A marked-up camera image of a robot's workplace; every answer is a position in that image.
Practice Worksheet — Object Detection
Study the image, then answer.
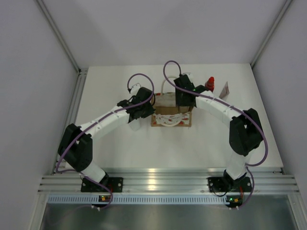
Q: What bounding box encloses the translucent bottle with black cap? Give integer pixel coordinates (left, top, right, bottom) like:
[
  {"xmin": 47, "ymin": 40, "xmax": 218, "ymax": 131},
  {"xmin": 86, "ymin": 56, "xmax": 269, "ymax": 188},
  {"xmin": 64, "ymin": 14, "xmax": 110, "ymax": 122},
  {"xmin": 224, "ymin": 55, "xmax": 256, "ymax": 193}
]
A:
[{"xmin": 129, "ymin": 119, "xmax": 141, "ymax": 131}]

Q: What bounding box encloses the canvas bag with strawberry print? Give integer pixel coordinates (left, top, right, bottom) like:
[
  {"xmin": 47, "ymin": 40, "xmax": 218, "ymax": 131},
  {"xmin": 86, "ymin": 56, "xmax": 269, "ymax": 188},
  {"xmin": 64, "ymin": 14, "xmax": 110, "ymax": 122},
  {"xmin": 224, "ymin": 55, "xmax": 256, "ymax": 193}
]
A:
[{"xmin": 151, "ymin": 80, "xmax": 193, "ymax": 127}]

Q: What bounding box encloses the red bottle with red cap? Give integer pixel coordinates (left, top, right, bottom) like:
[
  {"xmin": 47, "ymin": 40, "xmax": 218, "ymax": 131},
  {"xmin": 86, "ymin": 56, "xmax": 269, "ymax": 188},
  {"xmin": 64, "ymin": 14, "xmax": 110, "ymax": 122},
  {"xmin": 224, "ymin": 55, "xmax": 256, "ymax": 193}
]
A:
[{"xmin": 205, "ymin": 77, "xmax": 215, "ymax": 92}]

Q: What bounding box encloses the clear plastic sachet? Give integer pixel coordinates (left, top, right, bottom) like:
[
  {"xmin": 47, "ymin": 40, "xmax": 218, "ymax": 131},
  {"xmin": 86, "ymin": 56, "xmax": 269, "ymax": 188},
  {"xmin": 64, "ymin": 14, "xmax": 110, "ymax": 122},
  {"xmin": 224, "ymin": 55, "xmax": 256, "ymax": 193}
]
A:
[{"xmin": 219, "ymin": 82, "xmax": 230, "ymax": 99}]

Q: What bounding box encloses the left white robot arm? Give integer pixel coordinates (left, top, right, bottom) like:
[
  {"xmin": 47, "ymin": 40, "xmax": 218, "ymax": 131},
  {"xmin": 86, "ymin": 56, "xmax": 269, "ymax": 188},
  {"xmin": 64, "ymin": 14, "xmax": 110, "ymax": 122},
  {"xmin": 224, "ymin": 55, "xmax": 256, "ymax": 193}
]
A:
[{"xmin": 58, "ymin": 87, "xmax": 155, "ymax": 192}]

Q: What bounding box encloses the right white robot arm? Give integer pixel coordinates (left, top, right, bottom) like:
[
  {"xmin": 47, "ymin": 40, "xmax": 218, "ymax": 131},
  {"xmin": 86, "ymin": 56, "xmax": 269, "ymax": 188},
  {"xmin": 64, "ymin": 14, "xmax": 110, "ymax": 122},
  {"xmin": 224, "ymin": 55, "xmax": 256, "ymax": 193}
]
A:
[{"xmin": 174, "ymin": 74, "xmax": 263, "ymax": 192}]

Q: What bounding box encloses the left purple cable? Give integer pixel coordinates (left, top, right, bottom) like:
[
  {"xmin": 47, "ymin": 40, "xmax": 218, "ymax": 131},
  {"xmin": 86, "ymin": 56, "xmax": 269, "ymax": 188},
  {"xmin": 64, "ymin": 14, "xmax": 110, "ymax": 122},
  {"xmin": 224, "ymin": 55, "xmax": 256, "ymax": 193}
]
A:
[{"xmin": 55, "ymin": 73, "xmax": 155, "ymax": 210}]

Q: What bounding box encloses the purple cable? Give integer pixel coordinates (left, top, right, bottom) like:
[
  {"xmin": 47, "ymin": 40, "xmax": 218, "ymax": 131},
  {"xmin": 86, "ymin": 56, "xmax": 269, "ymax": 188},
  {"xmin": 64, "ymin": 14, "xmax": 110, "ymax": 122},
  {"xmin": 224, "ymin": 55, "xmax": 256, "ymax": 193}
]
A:
[
  {"xmin": 163, "ymin": 60, "xmax": 269, "ymax": 207},
  {"xmin": 55, "ymin": 73, "xmax": 155, "ymax": 210}
]

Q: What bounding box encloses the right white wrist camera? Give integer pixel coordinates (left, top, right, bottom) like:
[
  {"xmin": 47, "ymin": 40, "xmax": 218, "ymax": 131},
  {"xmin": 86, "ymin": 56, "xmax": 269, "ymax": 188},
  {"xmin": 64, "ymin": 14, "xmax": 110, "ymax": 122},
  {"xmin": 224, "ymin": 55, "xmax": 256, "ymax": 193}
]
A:
[{"xmin": 183, "ymin": 72, "xmax": 194, "ymax": 82}]

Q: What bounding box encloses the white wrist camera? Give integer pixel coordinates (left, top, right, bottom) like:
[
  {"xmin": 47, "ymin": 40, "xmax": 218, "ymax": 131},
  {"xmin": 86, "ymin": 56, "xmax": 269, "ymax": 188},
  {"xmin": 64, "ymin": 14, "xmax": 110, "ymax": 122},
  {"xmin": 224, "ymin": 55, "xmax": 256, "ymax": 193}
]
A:
[
  {"xmin": 183, "ymin": 72, "xmax": 194, "ymax": 82},
  {"xmin": 132, "ymin": 83, "xmax": 141, "ymax": 88}
]

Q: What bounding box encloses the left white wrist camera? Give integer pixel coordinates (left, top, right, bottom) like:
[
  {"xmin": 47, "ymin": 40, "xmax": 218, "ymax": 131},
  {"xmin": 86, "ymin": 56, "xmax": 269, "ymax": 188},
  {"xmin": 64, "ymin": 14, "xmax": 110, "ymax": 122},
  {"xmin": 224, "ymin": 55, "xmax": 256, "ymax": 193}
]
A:
[{"xmin": 132, "ymin": 83, "xmax": 141, "ymax": 88}]

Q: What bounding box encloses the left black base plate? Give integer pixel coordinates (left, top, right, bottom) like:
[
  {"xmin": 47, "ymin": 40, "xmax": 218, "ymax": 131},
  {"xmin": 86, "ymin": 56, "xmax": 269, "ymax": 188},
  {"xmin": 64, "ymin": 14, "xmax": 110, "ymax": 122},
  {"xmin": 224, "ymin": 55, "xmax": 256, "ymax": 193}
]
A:
[{"xmin": 81, "ymin": 177, "xmax": 124, "ymax": 193}]

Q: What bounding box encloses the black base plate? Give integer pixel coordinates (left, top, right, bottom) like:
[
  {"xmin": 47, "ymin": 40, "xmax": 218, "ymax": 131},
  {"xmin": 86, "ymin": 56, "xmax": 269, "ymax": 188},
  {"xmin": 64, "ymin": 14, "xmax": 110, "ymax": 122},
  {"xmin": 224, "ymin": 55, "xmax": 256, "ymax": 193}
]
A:
[
  {"xmin": 81, "ymin": 177, "xmax": 124, "ymax": 193},
  {"xmin": 208, "ymin": 177, "xmax": 252, "ymax": 193}
]

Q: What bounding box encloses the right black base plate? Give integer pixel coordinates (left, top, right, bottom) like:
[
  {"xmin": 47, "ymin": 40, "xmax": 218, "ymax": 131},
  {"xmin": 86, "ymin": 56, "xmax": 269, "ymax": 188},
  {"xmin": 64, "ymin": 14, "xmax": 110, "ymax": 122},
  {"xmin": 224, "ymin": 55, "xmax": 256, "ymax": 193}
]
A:
[{"xmin": 208, "ymin": 177, "xmax": 252, "ymax": 193}]

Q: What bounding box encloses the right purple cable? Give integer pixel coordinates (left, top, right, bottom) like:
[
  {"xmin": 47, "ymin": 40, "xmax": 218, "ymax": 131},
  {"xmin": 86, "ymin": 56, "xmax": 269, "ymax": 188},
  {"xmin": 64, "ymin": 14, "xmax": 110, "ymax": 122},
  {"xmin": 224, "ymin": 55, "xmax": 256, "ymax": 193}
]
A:
[{"xmin": 163, "ymin": 60, "xmax": 269, "ymax": 207}]

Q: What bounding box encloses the aluminium mounting rail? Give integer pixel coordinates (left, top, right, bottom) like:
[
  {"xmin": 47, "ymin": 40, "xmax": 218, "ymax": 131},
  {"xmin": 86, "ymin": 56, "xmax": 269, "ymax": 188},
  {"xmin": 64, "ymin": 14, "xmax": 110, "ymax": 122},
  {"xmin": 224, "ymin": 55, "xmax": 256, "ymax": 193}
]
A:
[{"xmin": 38, "ymin": 168, "xmax": 299, "ymax": 195}]

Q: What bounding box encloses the white slotted cable duct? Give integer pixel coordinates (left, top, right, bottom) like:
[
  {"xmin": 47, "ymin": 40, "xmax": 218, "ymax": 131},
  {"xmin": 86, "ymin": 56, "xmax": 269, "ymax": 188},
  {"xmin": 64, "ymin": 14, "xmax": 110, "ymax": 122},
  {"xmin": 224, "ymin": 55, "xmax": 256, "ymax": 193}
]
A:
[{"xmin": 47, "ymin": 195, "xmax": 229, "ymax": 205}]

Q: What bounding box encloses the left aluminium frame post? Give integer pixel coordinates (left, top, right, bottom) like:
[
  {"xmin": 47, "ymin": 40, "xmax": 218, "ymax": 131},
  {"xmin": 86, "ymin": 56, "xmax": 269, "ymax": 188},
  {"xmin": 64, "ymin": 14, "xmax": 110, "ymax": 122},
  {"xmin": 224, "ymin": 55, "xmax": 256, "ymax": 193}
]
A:
[{"xmin": 34, "ymin": 0, "xmax": 81, "ymax": 73}]

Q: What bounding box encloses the aluminium frame post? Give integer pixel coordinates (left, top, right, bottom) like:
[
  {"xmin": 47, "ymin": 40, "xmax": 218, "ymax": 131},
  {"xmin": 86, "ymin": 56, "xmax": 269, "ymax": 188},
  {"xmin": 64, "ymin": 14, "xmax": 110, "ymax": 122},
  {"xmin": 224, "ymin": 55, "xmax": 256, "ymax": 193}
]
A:
[
  {"xmin": 34, "ymin": 0, "xmax": 81, "ymax": 73},
  {"xmin": 250, "ymin": 0, "xmax": 294, "ymax": 69}
]

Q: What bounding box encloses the right aluminium frame post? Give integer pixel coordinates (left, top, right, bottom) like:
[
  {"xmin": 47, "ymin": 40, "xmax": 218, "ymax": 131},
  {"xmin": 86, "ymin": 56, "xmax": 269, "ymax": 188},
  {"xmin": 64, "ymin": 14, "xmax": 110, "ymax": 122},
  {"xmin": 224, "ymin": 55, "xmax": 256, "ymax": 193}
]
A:
[{"xmin": 250, "ymin": 0, "xmax": 294, "ymax": 69}]

